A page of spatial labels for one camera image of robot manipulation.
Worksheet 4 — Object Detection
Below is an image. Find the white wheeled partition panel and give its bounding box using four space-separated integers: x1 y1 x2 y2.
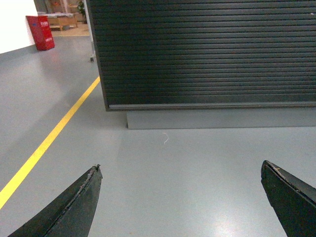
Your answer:
83 0 95 63

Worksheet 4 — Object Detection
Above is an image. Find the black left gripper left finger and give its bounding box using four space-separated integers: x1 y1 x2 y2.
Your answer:
10 164 102 237

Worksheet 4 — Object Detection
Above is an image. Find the red fire extinguisher cabinet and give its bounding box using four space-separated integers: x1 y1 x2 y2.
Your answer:
26 15 55 51

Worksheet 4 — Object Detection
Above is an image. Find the dark ribbed checkout counter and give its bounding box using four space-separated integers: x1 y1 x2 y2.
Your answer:
87 0 316 129

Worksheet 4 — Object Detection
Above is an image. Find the green potted plant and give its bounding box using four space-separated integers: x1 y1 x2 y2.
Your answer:
78 0 86 18

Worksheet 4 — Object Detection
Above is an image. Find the wooden crate pallet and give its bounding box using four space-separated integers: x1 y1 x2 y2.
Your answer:
46 13 78 31

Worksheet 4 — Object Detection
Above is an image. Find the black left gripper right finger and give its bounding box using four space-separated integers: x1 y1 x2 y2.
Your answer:
261 160 316 237

